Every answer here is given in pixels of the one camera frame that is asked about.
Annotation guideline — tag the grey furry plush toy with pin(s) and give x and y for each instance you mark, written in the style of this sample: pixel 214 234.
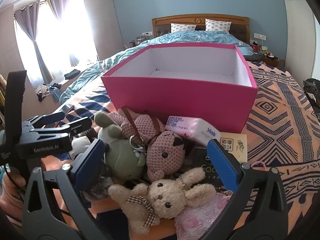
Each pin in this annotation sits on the grey furry plush toy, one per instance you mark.
pixel 100 187

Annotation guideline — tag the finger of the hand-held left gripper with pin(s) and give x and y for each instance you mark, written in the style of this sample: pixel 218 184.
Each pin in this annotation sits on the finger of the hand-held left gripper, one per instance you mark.
pixel 75 127
pixel 45 120

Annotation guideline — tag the pile of clothes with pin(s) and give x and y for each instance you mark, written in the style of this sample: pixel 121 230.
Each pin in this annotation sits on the pile of clothes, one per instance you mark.
pixel 46 92

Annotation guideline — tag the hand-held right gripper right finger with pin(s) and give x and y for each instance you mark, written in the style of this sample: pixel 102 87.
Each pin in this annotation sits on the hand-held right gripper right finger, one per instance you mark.
pixel 222 162

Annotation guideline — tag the beige cardboard packet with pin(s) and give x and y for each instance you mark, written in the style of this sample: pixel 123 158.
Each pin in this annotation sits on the beige cardboard packet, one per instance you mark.
pixel 237 147

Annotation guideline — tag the black tissue pack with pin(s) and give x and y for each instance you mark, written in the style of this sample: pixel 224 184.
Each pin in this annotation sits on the black tissue pack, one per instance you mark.
pixel 202 165

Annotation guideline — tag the wooden nightstand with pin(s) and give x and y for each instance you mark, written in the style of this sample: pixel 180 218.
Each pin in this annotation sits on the wooden nightstand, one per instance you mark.
pixel 272 61

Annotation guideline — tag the green frog plush toy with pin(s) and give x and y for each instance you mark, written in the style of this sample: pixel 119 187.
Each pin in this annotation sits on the green frog plush toy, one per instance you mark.
pixel 122 157

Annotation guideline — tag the pink knitted bear plush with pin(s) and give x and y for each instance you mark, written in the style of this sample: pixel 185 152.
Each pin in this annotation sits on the pink knitted bear plush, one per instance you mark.
pixel 162 155

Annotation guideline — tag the dark bag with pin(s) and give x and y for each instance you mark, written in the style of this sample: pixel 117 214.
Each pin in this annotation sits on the dark bag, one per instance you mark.
pixel 311 92

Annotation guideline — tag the red box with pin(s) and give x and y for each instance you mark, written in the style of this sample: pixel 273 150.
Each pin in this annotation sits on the red box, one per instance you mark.
pixel 255 47

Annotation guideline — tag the white wall socket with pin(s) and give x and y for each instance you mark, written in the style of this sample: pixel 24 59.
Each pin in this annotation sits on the white wall socket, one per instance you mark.
pixel 260 36
pixel 147 33

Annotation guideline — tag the pink tissue pack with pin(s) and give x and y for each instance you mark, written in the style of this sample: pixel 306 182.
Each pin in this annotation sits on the pink tissue pack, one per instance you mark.
pixel 190 127

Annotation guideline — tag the dark folded cloth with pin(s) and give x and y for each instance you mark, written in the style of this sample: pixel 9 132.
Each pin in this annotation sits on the dark folded cloth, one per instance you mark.
pixel 71 75

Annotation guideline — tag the dark grey clothing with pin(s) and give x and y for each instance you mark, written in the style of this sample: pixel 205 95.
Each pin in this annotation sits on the dark grey clothing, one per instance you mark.
pixel 256 58

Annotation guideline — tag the pink cardboard box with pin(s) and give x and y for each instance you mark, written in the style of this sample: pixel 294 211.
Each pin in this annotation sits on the pink cardboard box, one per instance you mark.
pixel 180 100

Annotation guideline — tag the wooden headboard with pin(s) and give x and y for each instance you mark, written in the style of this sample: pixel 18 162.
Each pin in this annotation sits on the wooden headboard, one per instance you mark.
pixel 200 20

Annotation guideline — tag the blue duvet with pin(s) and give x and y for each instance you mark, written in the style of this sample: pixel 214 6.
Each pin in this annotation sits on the blue duvet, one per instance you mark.
pixel 120 60

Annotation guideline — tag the purple curtain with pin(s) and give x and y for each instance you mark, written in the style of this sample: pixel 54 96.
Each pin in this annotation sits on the purple curtain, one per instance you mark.
pixel 67 32
pixel 40 52

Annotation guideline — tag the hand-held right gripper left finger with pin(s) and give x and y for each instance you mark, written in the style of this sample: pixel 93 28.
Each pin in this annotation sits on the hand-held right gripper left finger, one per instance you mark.
pixel 87 160

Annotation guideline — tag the person's left forearm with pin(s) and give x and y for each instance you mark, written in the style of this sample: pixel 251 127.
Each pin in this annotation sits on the person's left forearm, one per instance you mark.
pixel 10 197

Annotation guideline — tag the cream bunny plush toy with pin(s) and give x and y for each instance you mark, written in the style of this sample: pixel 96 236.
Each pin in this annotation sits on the cream bunny plush toy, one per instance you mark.
pixel 162 200

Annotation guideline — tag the white patterned pillow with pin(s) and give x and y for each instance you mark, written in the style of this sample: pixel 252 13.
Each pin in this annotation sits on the white patterned pillow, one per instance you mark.
pixel 182 27
pixel 218 25

